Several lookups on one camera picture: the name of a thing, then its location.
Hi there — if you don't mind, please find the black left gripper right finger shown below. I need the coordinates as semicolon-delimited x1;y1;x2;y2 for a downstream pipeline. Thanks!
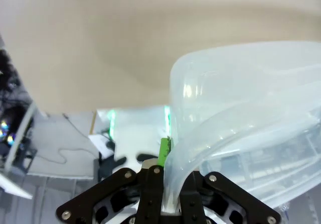
179;170;281;224

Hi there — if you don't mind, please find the white paper sheet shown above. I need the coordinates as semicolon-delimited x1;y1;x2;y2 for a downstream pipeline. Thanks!
88;133;115;160

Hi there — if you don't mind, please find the large clear plastic bin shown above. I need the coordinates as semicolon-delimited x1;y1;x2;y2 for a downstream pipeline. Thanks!
163;40;321;209

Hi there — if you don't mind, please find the thin black cable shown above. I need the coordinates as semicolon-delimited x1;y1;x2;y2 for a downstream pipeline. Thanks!
58;113;89;164

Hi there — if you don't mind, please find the grey flat platform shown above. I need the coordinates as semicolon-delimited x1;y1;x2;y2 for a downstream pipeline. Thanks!
26;110;100;181

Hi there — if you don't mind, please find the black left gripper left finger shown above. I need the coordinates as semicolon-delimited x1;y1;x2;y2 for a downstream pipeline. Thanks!
56;137;174;224

